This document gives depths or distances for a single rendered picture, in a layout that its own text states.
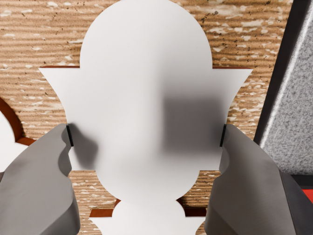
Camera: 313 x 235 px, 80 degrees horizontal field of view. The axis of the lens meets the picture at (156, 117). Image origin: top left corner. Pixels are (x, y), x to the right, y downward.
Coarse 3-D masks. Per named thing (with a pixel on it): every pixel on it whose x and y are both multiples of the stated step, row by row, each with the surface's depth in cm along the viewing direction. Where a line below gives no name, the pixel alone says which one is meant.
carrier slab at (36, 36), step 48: (0, 0) 12; (48, 0) 12; (96, 0) 12; (192, 0) 12; (240, 0) 12; (288, 0) 12; (0, 48) 13; (48, 48) 13; (240, 48) 13; (0, 96) 15; (48, 96) 15; (240, 96) 15; (96, 192) 20; (192, 192) 20
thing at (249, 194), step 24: (240, 144) 10; (240, 168) 8; (264, 168) 8; (216, 192) 7; (240, 192) 7; (264, 192) 7; (216, 216) 6; (240, 216) 6; (264, 216) 6; (288, 216) 6
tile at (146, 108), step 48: (144, 0) 10; (96, 48) 10; (144, 48) 10; (192, 48) 10; (96, 96) 12; (144, 96) 12; (192, 96) 12; (96, 144) 13; (144, 144) 13; (192, 144) 13; (144, 192) 15
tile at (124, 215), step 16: (128, 208) 19; (144, 208) 19; (160, 208) 19; (176, 208) 19; (192, 208) 21; (96, 224) 20; (112, 224) 20; (128, 224) 20; (144, 224) 20; (160, 224) 20; (176, 224) 20; (192, 224) 20
